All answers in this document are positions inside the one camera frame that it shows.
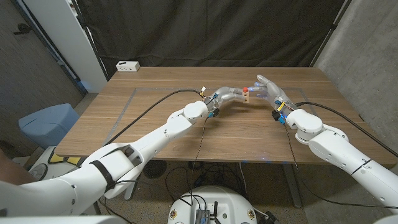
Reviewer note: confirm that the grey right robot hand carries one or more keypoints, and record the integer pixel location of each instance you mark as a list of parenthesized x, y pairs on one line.
[(276, 91)]

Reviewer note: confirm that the grey electronics box on torso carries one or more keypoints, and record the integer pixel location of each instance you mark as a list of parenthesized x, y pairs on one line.
[(202, 216)]

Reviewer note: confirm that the white power strip box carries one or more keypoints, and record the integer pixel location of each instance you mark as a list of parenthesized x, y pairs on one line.
[(127, 66)]

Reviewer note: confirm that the black backdrop stand pole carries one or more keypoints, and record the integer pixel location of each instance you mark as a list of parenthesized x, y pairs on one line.
[(90, 40), (329, 31)]

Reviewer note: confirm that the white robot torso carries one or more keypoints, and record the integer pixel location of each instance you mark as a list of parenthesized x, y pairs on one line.
[(224, 199)]

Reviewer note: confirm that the dark door frame rail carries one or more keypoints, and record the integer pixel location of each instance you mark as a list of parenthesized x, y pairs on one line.
[(62, 63)]

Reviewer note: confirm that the white table leg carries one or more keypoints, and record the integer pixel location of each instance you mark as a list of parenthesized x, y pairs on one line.
[(130, 191)]

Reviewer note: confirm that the person's bare leg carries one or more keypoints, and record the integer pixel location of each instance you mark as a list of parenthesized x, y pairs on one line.
[(12, 172)]

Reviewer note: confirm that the red-headed wooden screw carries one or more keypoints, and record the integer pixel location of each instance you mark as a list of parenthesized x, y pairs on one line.
[(245, 90)]

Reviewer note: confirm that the small wooden block with holes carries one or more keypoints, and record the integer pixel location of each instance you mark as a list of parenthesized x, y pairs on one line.
[(246, 97)]

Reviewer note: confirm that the black antenna on torso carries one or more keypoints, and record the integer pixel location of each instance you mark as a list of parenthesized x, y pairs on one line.
[(215, 210)]

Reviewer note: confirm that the grey sneaker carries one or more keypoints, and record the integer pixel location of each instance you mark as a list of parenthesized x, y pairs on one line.
[(38, 171)]

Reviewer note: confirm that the white cabinet panel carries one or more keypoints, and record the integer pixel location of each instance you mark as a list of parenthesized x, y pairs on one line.
[(68, 40)]

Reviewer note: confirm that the grey table leg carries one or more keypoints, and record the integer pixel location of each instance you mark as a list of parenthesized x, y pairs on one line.
[(290, 186)]

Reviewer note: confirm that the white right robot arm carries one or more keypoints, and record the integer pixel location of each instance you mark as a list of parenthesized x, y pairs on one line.
[(345, 152)]

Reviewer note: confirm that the blue-grey padded stool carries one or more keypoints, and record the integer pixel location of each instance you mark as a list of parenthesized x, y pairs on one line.
[(46, 124)]

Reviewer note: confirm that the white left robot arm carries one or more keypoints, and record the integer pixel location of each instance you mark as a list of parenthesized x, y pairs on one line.
[(124, 161)]

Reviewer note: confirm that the black backdrop curtain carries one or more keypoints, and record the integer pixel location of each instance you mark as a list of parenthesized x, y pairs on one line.
[(202, 31)]

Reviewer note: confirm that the black connector beside torso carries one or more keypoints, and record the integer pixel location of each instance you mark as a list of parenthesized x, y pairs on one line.
[(270, 218)]

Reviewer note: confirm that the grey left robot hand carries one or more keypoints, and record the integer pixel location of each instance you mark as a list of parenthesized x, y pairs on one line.
[(225, 95)]

